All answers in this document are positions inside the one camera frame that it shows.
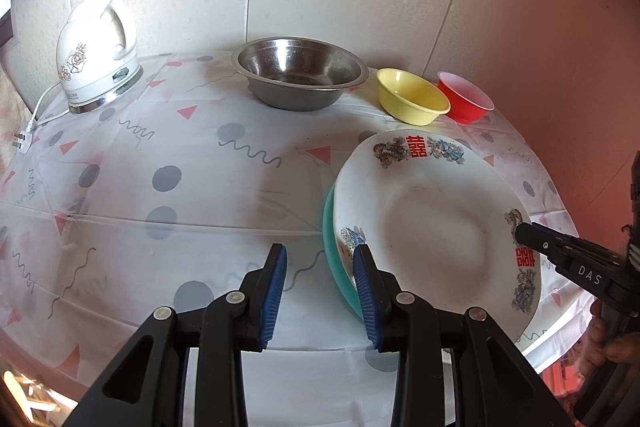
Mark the white plate with red characters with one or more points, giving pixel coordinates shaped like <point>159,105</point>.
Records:
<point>435,227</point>

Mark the yellow plastic bowl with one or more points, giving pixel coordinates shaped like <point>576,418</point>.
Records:
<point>410,99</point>

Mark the white floral ceramic kettle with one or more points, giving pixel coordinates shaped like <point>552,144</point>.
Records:
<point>90,52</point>

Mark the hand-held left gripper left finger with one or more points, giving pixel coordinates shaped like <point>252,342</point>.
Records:
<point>272,297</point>

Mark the red plastic bowl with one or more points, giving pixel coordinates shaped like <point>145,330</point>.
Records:
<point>467,99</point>

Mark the silver kettle base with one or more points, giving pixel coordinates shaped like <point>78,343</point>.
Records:
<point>122,89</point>

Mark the person's right hand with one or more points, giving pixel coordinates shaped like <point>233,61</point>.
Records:
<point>622,351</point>

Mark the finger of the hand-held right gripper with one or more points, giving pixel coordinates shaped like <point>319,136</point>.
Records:
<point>575,262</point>

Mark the teal plastic plate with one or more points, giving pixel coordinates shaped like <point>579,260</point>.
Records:
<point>335,267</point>

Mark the window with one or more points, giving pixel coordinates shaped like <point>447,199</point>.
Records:
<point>4,17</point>

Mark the stainless steel bowl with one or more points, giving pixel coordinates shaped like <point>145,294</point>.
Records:
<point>300,67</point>

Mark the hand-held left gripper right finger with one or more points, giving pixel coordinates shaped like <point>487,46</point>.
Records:
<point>367,302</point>

